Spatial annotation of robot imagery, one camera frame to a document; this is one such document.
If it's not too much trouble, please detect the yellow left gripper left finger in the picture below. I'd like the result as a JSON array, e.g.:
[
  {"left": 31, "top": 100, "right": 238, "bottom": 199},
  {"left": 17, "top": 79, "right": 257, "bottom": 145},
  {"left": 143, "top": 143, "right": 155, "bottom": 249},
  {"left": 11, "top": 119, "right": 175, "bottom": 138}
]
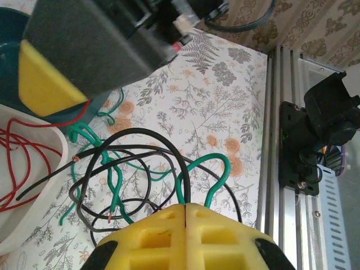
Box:
[{"left": 80, "top": 204, "right": 187, "bottom": 270}]

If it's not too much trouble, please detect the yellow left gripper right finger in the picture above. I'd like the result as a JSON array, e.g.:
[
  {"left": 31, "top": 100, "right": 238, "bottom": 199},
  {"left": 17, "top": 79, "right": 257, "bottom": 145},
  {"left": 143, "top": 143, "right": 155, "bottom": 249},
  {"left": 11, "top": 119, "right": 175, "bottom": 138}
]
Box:
[{"left": 185, "top": 202, "right": 296, "bottom": 270}]

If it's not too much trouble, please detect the thin green cable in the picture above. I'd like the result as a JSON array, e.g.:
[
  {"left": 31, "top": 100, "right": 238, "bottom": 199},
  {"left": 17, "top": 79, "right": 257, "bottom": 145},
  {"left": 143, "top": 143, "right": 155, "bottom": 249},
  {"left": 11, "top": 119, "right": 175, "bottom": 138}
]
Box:
[{"left": 97, "top": 87, "right": 177, "bottom": 181}]

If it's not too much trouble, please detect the red cable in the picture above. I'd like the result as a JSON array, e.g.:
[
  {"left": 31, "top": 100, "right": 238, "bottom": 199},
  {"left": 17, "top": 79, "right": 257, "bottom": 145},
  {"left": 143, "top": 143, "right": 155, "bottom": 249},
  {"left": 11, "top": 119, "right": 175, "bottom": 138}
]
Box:
[
  {"left": 8, "top": 100, "right": 92, "bottom": 127},
  {"left": 0, "top": 118, "right": 32, "bottom": 205},
  {"left": 0, "top": 128, "right": 63, "bottom": 213}
]

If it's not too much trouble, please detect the thick green cable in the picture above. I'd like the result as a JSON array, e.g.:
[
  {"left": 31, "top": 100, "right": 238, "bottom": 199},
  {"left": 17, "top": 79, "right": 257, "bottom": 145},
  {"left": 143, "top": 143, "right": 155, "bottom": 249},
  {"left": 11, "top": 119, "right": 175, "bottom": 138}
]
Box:
[
  {"left": 176, "top": 153, "right": 232, "bottom": 208},
  {"left": 60, "top": 123, "right": 134, "bottom": 226}
]

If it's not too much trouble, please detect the teal plastic bin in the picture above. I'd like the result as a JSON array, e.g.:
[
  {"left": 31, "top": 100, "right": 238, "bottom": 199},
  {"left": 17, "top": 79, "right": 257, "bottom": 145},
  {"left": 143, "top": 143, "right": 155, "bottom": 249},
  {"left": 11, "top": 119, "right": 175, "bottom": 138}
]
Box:
[{"left": 0, "top": 7, "right": 95, "bottom": 129}]

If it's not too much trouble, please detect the floral tablecloth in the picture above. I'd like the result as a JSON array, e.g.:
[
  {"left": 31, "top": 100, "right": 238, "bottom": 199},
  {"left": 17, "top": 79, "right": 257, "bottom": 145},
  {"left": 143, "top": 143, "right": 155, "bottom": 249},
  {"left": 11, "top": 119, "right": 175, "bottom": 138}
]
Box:
[{"left": 0, "top": 26, "right": 271, "bottom": 270}]

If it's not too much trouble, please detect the white plastic bin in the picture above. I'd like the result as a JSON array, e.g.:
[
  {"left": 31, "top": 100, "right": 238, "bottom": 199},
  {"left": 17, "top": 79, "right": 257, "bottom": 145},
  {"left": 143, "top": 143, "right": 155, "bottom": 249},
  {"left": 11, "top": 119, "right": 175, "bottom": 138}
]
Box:
[{"left": 0, "top": 103, "right": 70, "bottom": 250}]

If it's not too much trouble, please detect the grey metal panel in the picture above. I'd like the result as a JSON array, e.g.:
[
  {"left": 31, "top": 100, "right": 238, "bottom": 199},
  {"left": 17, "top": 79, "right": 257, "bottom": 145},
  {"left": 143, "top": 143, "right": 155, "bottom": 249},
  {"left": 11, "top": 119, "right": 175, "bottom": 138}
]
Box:
[{"left": 336, "top": 168, "right": 360, "bottom": 270}]

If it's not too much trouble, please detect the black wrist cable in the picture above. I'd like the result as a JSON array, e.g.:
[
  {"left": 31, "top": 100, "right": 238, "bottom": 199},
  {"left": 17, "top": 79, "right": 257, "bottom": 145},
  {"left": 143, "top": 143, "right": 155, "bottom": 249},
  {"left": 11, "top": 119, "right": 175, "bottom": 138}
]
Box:
[{"left": 204, "top": 0, "right": 278, "bottom": 31}]

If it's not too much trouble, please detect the aluminium frame long rail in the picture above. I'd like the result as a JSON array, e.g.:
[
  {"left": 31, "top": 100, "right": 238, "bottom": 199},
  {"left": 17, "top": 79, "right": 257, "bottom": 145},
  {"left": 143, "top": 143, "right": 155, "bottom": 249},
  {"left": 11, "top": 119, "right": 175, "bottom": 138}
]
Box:
[{"left": 254, "top": 44, "right": 313, "bottom": 270}]

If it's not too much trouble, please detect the white slotted cable duct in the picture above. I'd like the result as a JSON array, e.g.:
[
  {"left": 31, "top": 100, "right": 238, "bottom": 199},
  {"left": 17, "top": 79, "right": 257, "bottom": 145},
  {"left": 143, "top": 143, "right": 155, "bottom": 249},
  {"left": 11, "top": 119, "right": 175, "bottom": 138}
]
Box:
[{"left": 305, "top": 165, "right": 354, "bottom": 270}]

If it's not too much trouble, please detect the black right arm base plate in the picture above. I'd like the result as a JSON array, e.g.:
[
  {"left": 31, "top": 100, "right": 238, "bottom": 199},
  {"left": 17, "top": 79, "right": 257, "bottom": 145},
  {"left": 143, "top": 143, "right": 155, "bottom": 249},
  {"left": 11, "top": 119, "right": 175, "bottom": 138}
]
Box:
[{"left": 277, "top": 100, "right": 321, "bottom": 197}]

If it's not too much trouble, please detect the aluminium frame side rail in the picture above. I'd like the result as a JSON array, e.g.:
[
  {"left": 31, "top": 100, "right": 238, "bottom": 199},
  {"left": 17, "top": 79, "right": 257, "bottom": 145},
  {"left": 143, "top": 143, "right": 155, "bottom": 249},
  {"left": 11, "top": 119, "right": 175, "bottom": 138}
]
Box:
[{"left": 296, "top": 52, "right": 348, "bottom": 74}]

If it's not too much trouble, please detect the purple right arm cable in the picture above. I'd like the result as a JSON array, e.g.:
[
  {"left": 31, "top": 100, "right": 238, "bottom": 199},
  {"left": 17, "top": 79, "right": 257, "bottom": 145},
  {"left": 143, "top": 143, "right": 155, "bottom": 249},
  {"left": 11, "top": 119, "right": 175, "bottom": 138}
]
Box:
[{"left": 336, "top": 143, "right": 352, "bottom": 177}]

